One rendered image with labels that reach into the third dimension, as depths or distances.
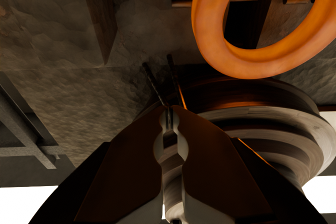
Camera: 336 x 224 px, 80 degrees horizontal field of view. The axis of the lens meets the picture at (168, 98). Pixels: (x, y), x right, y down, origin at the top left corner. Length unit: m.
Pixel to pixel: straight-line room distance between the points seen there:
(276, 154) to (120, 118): 0.38
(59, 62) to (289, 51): 0.29
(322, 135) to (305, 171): 0.08
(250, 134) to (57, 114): 0.48
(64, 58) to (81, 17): 0.06
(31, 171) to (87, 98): 8.72
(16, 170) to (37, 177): 0.92
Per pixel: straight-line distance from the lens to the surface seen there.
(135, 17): 0.33
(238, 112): 0.34
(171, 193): 0.42
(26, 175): 9.25
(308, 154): 0.48
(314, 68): 0.56
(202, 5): 0.24
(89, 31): 0.23
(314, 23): 0.32
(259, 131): 0.36
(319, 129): 0.45
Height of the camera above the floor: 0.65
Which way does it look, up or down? 45 degrees up
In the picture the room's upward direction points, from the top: 178 degrees clockwise
